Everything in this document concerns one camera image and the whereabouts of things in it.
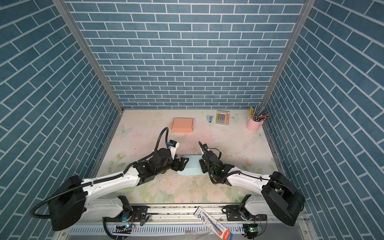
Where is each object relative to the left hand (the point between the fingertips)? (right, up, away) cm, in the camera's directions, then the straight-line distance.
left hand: (184, 158), depth 81 cm
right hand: (+10, -1, +6) cm, 12 cm away
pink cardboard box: (-3, +18, +23) cm, 30 cm away
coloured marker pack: (+27, +24, +33) cm, 49 cm away
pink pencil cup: (+47, +17, +23) cm, 55 cm away
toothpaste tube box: (+15, -29, -11) cm, 34 cm away
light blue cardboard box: (+5, -5, +3) cm, 8 cm away
